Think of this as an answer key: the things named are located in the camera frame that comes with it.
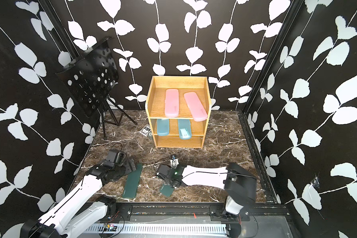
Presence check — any dark green pencil case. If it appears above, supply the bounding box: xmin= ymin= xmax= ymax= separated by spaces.
xmin=122 ymin=163 xmax=142 ymax=199
xmin=160 ymin=184 xmax=175 ymax=197

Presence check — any teal pencil case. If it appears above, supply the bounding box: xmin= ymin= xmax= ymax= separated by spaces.
xmin=157 ymin=119 xmax=170 ymax=136
xmin=178 ymin=119 xmax=192 ymax=140

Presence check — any pink pencil case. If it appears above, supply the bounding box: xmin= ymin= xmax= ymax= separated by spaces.
xmin=164 ymin=89 xmax=179 ymax=118
xmin=184 ymin=92 xmax=207 ymax=122

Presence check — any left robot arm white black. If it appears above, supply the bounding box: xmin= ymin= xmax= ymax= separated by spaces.
xmin=19 ymin=158 xmax=136 ymax=238

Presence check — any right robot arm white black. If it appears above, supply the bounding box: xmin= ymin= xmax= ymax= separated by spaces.
xmin=156 ymin=163 xmax=257 ymax=216

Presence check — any wooden three-tier shelf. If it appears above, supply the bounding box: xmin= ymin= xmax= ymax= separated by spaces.
xmin=145 ymin=76 xmax=212 ymax=148

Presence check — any small printed card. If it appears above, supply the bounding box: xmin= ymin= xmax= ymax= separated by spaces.
xmin=139 ymin=125 xmax=152 ymax=137

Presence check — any black perforated music stand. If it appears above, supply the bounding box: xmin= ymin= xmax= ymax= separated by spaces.
xmin=57 ymin=37 xmax=137 ymax=127

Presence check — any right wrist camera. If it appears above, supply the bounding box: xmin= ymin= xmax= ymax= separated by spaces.
xmin=170 ymin=154 xmax=179 ymax=169

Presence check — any black base rail with ruler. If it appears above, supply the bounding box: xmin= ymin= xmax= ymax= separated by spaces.
xmin=38 ymin=202 xmax=295 ymax=238

